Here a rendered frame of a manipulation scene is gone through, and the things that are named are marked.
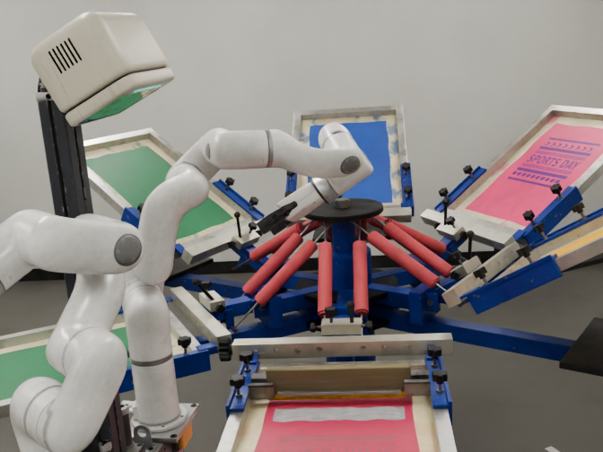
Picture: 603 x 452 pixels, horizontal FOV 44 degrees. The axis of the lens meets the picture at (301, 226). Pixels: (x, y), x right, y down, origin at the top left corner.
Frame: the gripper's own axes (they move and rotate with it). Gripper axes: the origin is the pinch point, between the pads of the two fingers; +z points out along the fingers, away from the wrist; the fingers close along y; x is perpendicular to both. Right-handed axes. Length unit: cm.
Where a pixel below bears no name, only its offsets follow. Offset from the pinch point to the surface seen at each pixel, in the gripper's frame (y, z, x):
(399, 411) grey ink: -34, 5, 56
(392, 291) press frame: -107, -4, 27
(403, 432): -24, 5, 60
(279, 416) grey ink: -28, 32, 40
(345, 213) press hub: -98, -7, -5
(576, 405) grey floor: -241, -34, 127
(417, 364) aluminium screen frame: -55, -4, 50
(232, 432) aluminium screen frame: -13, 40, 36
